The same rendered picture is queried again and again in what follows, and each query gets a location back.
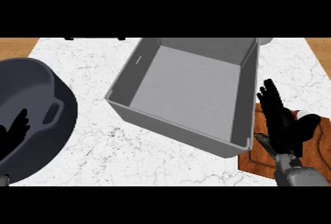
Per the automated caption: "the grey open box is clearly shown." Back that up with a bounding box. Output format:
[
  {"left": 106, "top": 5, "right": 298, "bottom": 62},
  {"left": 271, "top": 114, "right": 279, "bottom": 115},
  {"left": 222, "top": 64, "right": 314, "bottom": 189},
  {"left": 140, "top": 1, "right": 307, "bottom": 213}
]
[{"left": 103, "top": 37, "right": 261, "bottom": 159}]

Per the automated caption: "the red and white can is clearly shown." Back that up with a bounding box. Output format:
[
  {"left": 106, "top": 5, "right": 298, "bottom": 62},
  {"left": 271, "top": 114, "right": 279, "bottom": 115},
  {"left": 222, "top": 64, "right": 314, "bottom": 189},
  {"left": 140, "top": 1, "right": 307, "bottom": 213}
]
[{"left": 289, "top": 109, "right": 310, "bottom": 121}]

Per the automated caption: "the brown wooden cutting board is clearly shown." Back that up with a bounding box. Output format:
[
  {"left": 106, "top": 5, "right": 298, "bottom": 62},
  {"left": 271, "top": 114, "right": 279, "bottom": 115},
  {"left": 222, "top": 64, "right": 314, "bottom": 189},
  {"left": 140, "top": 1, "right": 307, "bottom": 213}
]
[{"left": 236, "top": 102, "right": 331, "bottom": 182}]

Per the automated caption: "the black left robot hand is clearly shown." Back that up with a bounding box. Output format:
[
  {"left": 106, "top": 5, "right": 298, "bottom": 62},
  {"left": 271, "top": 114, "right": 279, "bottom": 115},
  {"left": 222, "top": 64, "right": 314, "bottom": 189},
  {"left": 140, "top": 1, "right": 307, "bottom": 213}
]
[{"left": 0, "top": 108, "right": 30, "bottom": 162}]

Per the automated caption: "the dark grey pot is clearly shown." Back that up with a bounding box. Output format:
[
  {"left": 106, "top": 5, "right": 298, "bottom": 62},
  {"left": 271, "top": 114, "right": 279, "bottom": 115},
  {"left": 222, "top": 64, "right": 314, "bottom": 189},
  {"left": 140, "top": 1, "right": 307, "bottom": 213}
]
[{"left": 0, "top": 57, "right": 78, "bottom": 186}]

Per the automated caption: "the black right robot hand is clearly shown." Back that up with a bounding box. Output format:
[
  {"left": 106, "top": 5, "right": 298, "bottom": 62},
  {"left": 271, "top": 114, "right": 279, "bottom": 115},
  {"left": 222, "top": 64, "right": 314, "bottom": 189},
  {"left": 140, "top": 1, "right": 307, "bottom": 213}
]
[{"left": 252, "top": 78, "right": 323, "bottom": 161}]

